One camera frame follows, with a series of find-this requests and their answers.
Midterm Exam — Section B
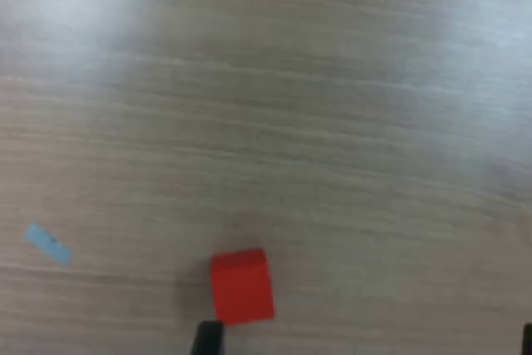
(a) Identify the red cube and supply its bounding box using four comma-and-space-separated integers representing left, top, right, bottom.
209, 248, 277, 327

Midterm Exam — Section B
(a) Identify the small blue tape piece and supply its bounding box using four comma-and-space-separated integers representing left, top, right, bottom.
23, 224, 74, 269

